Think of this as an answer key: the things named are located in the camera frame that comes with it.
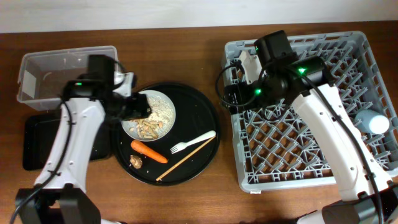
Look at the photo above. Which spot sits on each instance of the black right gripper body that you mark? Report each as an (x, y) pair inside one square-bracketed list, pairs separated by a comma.
[(249, 93)]

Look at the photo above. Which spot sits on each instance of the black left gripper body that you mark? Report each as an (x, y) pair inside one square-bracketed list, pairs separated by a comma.
[(127, 107)]

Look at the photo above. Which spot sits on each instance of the grey plate with food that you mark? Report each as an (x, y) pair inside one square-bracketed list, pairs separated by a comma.
[(159, 122)]

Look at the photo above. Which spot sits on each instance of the orange carrot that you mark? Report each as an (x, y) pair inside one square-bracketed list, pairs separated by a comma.
[(145, 150)]

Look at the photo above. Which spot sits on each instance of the brown ginger piece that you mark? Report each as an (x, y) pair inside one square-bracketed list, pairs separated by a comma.
[(136, 161)]

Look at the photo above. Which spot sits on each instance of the white plastic fork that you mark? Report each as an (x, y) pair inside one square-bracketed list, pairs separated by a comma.
[(182, 145)]

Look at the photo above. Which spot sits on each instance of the wooden chopstick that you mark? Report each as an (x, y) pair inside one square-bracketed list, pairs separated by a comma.
[(184, 159)]

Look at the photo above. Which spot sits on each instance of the light blue plastic cup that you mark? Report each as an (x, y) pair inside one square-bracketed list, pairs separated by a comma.
[(369, 121)]

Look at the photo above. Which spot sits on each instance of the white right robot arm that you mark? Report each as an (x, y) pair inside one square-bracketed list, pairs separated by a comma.
[(368, 194)]

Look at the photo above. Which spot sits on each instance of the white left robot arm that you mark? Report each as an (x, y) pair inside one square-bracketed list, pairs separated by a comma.
[(59, 192)]

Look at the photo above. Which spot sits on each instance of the grey dishwasher rack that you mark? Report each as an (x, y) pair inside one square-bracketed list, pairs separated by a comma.
[(274, 149)]

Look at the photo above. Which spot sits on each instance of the clear plastic waste bin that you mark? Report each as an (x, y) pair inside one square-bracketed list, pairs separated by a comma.
[(43, 75)]

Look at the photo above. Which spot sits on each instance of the round black serving tray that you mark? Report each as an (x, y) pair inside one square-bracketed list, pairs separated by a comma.
[(195, 116)]

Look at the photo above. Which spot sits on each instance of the black rectangular tray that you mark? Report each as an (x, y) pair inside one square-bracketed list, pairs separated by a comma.
[(40, 132)]

